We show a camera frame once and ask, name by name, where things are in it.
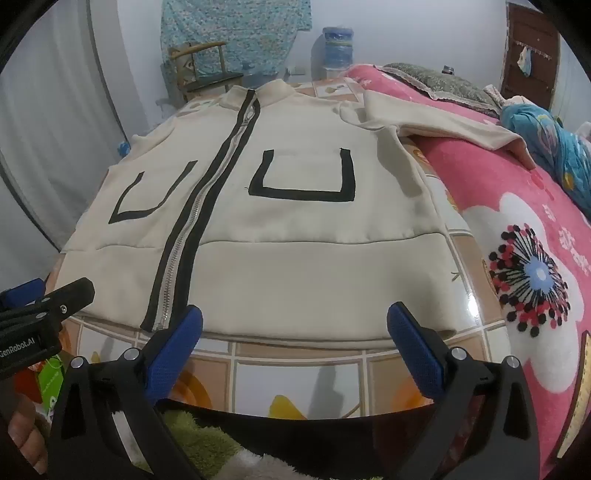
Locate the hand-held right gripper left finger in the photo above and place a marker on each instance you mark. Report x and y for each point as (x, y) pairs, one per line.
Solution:
(175, 350)

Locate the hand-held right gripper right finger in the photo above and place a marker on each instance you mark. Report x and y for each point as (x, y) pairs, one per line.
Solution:
(415, 350)

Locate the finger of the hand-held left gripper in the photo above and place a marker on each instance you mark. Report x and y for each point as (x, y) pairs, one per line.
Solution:
(18, 293)
(69, 295)

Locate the beige zip jacket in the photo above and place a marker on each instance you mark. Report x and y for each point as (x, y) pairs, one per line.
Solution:
(300, 221)

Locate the person's left hand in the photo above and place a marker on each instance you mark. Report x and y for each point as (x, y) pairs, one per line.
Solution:
(25, 434)

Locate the green packet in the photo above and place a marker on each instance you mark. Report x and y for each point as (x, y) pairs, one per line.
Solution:
(51, 378)

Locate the green fuzzy clothing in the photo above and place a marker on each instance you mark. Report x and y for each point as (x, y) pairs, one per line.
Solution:
(207, 438)

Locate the tile pattern tablecloth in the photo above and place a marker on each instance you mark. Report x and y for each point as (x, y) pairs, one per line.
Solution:
(295, 374)

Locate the small blue object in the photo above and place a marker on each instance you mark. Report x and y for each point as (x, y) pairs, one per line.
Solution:
(123, 149)

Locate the white curtain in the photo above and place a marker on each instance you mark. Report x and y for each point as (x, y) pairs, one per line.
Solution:
(55, 115)

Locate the pink floral blanket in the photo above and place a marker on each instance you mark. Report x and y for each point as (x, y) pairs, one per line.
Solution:
(466, 170)

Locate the blue floral quilt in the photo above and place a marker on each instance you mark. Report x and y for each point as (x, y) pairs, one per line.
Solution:
(554, 143)

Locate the wooden chair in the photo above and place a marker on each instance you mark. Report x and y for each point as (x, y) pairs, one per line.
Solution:
(212, 78)

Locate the green patterned pillow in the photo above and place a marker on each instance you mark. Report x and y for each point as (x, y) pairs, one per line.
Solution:
(452, 85)

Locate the beige knitted cloth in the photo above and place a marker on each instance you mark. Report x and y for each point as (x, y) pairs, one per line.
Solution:
(508, 98)

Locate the white water dispenser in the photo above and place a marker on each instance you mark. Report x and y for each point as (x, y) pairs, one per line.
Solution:
(332, 73)

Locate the small hanging cloth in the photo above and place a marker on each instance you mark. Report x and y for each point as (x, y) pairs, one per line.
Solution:
(524, 62)

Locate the blue water bottle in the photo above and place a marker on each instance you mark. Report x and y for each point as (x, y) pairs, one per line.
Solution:
(337, 46)

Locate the teal floral hanging cloth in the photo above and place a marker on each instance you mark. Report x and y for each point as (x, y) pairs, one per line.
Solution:
(258, 27)

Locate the brown wooden door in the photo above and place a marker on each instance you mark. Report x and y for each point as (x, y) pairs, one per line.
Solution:
(540, 27)

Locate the white wall socket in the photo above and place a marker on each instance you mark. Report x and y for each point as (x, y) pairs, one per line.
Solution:
(298, 70)

